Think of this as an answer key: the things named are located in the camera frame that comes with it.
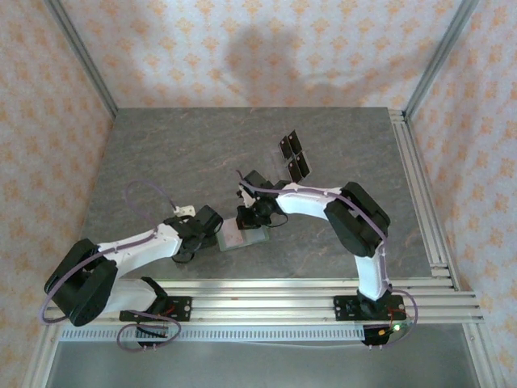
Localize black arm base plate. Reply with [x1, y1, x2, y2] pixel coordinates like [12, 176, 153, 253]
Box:
[333, 294, 405, 323]
[119, 296, 192, 323]

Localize clear acrylic card stand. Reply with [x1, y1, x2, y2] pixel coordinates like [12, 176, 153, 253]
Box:
[267, 129, 313, 183]

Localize white pink printed card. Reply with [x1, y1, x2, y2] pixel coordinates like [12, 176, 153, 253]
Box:
[221, 220, 246, 250]

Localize grey metal shelf panel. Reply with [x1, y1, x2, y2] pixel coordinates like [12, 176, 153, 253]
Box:
[48, 339, 481, 388]

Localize aluminium frame leg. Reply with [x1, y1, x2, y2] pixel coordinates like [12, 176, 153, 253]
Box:
[462, 323, 504, 388]
[26, 323, 61, 388]

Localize white slotted cable duct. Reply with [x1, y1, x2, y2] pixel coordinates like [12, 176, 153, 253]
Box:
[59, 326, 367, 344]

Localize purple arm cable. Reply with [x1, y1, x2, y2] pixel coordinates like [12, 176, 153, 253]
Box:
[235, 169, 421, 348]
[38, 180, 183, 352]

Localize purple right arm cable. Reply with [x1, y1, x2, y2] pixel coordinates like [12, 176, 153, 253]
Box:
[235, 169, 421, 348]

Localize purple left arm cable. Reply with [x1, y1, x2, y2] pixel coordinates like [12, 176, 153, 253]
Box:
[38, 180, 183, 352]

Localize aluminium corner post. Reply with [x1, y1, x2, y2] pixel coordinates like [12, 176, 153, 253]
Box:
[402, 0, 482, 120]
[43, 0, 120, 119]

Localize black controller board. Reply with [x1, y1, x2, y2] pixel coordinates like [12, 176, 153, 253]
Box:
[362, 325, 399, 351]
[135, 325, 170, 349]

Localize aluminium side frame rail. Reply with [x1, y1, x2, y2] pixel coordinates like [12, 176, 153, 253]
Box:
[388, 108, 461, 292]

